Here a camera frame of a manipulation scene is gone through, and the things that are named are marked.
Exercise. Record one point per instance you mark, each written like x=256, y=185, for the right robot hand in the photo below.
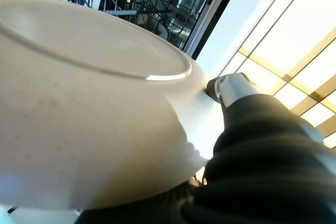
x=262, y=169

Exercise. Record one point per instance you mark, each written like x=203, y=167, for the beige ceramic plate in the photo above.
x=92, y=116

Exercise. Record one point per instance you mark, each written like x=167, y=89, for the open black dishwasher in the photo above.
x=225, y=3

